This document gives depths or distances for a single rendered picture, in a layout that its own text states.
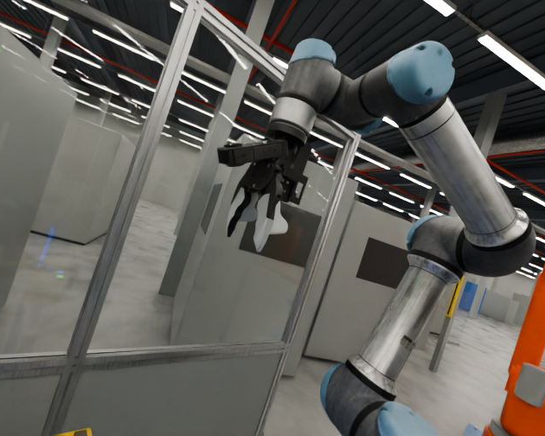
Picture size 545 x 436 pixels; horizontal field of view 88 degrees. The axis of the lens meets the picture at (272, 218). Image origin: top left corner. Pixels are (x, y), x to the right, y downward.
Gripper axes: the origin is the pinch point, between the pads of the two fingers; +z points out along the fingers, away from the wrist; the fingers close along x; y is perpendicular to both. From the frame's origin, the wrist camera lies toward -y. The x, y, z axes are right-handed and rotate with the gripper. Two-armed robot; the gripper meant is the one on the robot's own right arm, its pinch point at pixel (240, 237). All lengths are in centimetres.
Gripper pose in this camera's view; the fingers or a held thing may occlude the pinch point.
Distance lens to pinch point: 47.9
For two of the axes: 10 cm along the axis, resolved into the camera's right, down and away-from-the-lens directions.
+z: -3.3, 9.4, -0.1
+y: 7.1, 2.6, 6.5
